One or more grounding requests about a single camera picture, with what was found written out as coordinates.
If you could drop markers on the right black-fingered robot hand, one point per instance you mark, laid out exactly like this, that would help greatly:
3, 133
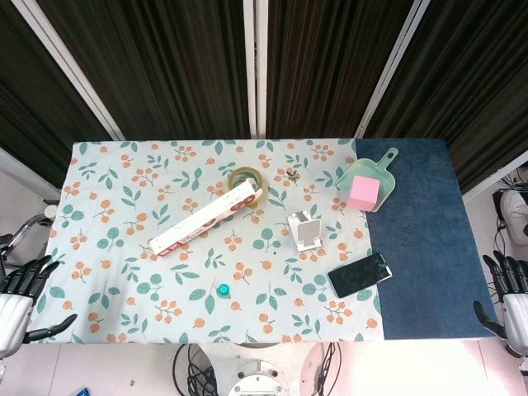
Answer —
515, 313

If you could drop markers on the left black-fingered robot hand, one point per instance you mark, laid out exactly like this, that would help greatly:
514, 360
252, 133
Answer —
16, 307

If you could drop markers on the black smartphone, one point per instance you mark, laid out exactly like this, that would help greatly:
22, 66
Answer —
359, 275

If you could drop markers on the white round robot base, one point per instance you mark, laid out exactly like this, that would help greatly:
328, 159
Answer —
256, 381

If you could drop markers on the white phone stand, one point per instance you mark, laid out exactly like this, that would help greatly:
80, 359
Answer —
307, 232

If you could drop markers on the white shoe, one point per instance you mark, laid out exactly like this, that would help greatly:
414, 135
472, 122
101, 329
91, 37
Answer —
515, 208

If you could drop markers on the dark blue table mat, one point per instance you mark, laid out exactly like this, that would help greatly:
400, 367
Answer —
420, 247

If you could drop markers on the floral leaf print tablecloth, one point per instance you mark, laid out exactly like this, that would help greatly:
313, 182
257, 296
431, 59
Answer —
123, 231

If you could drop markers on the pink foam cube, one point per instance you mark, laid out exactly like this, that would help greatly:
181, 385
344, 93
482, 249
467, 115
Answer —
363, 193

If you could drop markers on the long baking paper box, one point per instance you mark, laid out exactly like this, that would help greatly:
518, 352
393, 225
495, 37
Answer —
202, 222

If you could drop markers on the small teal round cap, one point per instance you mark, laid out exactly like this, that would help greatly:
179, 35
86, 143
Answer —
223, 289

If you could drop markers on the mint green plastic dustpan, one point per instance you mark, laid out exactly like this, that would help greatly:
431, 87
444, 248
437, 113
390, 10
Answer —
348, 175

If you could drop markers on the yellowish clear tape roll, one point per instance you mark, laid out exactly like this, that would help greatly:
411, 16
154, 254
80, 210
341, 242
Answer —
241, 176

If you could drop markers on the small dark metal clip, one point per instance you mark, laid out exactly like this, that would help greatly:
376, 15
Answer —
293, 175

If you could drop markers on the metal chair frame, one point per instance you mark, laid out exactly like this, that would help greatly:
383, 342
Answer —
29, 224

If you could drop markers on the white slanted frame post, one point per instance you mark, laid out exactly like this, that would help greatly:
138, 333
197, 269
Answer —
70, 66
392, 70

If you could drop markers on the white vertical frame post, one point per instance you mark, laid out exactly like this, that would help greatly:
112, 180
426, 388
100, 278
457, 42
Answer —
255, 66

